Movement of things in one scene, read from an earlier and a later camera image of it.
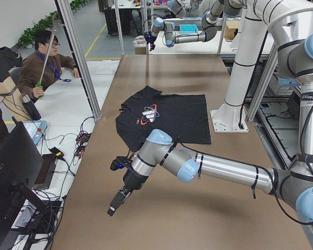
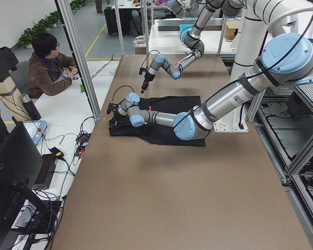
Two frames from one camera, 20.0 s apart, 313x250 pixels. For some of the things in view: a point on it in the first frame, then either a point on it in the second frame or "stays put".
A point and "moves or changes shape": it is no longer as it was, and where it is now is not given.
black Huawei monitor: x=15 y=168 stays put
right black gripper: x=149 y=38 -> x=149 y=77
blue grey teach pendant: x=36 y=129 stays put
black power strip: x=82 y=140 stays put
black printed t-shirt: x=185 y=117 moves or changes shape
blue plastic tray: x=189 y=29 stays put
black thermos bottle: x=31 y=108 stays put
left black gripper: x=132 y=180 -> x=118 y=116
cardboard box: x=231 y=29 stays put
